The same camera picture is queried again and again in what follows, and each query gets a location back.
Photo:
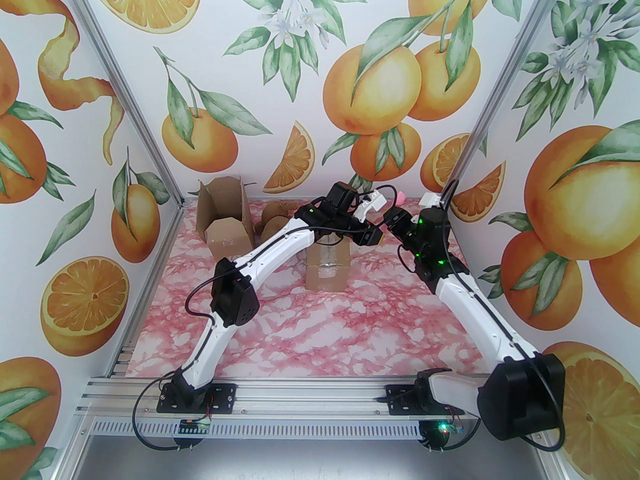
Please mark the aluminium left frame post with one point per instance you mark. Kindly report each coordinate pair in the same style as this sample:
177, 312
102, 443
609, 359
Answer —
125, 98

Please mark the aluminium mounting rail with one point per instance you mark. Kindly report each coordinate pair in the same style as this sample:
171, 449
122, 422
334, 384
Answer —
310, 398

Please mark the perforated metal strip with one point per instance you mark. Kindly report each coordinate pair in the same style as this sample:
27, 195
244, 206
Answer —
310, 428

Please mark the short taped cardboard box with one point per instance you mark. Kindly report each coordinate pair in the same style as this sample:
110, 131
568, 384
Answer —
327, 268

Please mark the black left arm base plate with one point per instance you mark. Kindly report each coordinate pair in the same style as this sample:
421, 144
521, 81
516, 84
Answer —
222, 398

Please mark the small circuit board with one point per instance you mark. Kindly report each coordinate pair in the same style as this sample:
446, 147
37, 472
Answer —
195, 424
452, 427

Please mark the aluminium right frame post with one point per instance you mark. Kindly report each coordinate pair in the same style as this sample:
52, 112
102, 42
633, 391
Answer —
500, 98

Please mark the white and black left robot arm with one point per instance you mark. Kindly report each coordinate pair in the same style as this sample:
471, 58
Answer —
270, 253

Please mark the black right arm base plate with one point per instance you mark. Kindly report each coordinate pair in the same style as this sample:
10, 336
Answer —
400, 400

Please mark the long taped cardboard box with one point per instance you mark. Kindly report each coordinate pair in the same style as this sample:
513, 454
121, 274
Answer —
225, 233

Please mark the pink utility knife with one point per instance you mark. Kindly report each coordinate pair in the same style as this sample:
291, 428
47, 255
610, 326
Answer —
399, 198

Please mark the brown plush toy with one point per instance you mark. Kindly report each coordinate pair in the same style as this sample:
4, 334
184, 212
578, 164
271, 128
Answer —
272, 220

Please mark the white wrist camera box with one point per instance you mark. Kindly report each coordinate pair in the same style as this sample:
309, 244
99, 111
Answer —
370, 200
432, 199

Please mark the small right circuit board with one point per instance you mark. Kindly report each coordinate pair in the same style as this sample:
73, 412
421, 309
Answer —
452, 427

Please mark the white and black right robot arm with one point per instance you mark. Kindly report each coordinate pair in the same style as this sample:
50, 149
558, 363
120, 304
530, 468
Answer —
475, 308

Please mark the small left circuit board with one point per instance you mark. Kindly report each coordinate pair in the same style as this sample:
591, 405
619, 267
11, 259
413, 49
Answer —
195, 424

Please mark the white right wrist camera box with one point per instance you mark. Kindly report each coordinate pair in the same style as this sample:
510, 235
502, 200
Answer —
432, 199

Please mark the grey metal shelf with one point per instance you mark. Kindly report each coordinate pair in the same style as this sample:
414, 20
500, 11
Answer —
320, 460

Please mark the aluminium frame post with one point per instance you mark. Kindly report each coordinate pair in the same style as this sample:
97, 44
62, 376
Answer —
500, 98
125, 98

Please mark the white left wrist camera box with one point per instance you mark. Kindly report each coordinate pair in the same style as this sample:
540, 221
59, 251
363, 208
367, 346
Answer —
370, 200

